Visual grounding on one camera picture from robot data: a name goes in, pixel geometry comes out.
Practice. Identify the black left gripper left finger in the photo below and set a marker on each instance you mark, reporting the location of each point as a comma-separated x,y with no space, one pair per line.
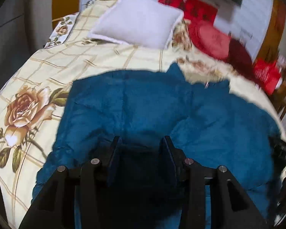
83,188

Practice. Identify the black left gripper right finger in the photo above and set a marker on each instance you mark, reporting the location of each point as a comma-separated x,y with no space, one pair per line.
185,182

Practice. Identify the large blue padded jacket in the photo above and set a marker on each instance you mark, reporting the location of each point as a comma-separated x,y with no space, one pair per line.
210,124

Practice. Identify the wooden chair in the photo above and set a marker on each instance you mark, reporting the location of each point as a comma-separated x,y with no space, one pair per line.
278,98

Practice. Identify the red shopping bag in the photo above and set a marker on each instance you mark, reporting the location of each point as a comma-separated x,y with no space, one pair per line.
266,75

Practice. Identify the cream floral plaid bedspread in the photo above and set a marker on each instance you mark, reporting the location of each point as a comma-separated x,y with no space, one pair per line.
32,102

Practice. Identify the dark red round cushion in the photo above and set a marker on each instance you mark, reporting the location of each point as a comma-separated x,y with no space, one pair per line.
240,60

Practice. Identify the red headboard decoration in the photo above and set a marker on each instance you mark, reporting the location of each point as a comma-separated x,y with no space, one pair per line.
194,10

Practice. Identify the grey wardrobe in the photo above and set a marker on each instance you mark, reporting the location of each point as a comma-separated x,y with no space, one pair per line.
24,28

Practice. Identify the white square pillow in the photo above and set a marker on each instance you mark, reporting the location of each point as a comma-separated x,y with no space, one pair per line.
144,23

